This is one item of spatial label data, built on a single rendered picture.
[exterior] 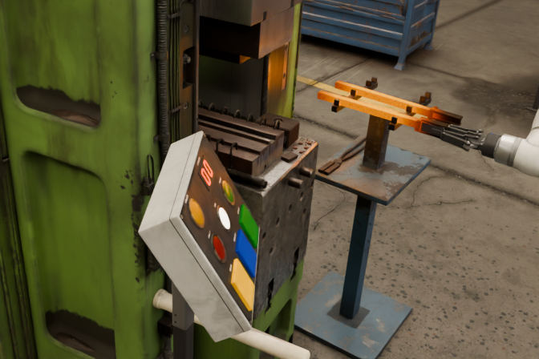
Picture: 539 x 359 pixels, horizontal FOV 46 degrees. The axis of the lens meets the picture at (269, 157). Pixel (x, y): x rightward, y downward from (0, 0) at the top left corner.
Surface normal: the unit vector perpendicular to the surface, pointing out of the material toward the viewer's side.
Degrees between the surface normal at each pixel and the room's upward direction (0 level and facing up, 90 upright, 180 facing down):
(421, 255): 0
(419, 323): 0
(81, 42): 89
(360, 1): 89
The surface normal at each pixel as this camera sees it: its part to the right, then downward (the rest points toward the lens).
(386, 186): 0.07, -0.88
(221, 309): -0.03, 0.47
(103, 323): -0.45, 0.39
